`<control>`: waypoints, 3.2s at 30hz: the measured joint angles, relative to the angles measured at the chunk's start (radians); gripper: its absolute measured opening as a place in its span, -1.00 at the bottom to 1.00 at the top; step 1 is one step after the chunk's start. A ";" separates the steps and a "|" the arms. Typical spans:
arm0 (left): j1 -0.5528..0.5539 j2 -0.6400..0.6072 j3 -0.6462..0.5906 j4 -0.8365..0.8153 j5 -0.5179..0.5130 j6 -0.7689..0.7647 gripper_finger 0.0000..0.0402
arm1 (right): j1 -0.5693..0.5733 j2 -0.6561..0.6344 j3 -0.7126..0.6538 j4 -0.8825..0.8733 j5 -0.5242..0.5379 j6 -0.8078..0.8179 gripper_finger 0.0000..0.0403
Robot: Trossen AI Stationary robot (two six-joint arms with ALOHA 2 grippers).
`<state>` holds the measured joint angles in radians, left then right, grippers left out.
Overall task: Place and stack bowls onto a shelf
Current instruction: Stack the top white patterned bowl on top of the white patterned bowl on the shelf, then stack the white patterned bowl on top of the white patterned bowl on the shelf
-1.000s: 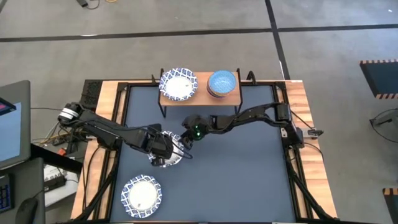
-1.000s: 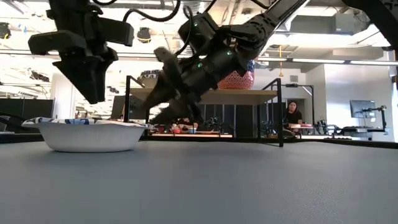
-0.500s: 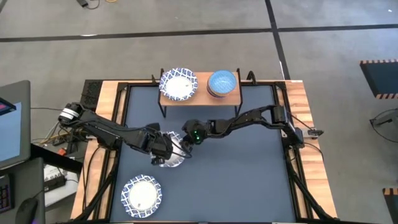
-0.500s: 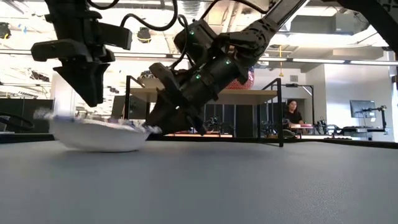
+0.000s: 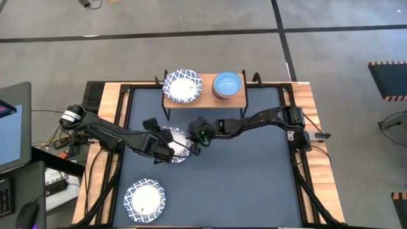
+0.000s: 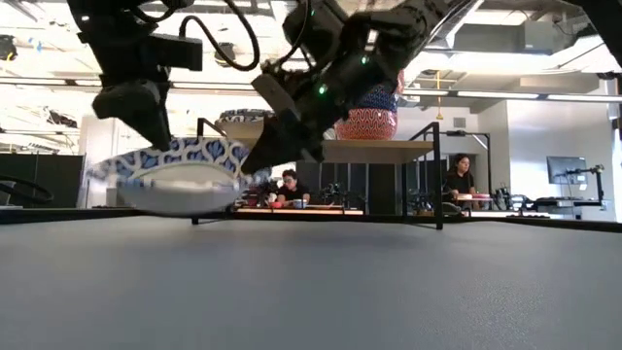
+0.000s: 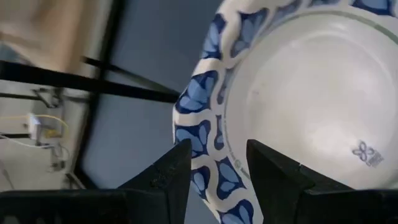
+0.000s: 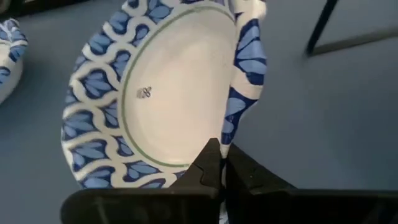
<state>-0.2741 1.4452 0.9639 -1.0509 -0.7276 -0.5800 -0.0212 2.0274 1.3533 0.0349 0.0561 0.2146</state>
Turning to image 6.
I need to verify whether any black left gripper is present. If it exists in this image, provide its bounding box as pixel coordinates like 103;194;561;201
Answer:
76;26;174;154

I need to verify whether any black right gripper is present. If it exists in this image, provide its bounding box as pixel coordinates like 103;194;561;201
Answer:
239;12;412;176

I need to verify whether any red patterned ceramic bowl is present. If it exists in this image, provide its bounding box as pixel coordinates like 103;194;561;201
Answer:
333;107;399;142

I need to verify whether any person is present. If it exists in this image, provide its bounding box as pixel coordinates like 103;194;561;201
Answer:
442;153;476;201
275;168;312;206

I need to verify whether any background table with wooden edge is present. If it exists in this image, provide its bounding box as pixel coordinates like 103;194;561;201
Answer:
235;203;365;217

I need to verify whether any long ceiling light strip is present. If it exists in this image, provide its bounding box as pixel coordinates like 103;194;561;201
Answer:
0;76;622;104

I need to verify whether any black background monitor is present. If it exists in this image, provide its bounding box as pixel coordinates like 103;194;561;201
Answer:
545;156;589;199

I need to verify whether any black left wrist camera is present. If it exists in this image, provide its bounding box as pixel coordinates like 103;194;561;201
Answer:
144;32;204;73

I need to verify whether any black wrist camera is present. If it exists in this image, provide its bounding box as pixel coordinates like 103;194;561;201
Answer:
283;0;342;50
144;32;204;73

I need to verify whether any wooden shelf with black frame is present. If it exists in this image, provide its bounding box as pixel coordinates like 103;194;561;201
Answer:
191;116;444;230

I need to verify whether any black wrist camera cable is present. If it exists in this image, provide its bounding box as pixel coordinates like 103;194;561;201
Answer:
178;0;262;73

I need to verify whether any black partition wall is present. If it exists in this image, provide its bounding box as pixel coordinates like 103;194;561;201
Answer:
0;152;86;211

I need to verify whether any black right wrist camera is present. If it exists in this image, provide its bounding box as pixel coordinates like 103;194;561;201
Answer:
283;0;342;50

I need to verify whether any yellow hanging ceiling cord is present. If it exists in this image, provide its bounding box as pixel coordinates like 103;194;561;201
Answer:
433;70;445;122

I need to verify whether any silver ceiling ventilation duct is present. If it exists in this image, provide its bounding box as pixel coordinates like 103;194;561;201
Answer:
405;0;485;87

